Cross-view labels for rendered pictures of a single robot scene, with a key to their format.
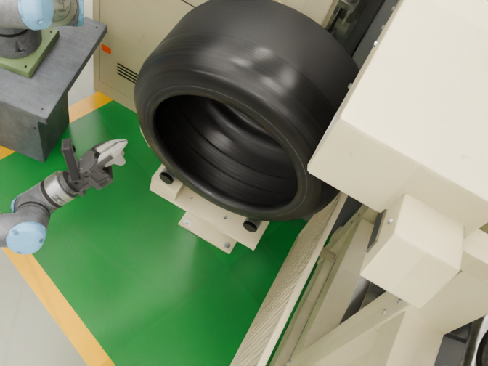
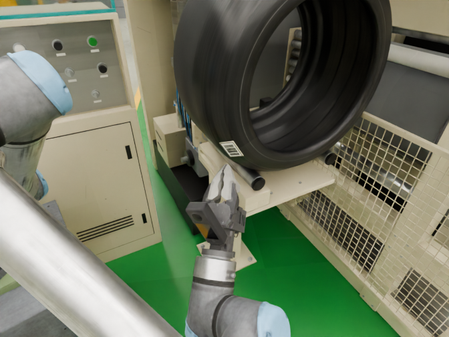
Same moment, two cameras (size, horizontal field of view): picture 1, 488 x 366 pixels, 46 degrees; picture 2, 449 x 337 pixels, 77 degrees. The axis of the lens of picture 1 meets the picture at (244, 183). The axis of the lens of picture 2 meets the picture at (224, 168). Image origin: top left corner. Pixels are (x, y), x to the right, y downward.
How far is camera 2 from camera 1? 118 cm
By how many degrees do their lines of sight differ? 31
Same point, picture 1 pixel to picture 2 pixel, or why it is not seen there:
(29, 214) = (243, 309)
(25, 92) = not seen: hidden behind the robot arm
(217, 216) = (296, 186)
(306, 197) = (382, 61)
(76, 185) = (226, 248)
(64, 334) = not seen: outside the picture
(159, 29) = (96, 170)
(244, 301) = (294, 271)
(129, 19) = (67, 184)
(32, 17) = (55, 84)
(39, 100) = not seen: hidden behind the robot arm
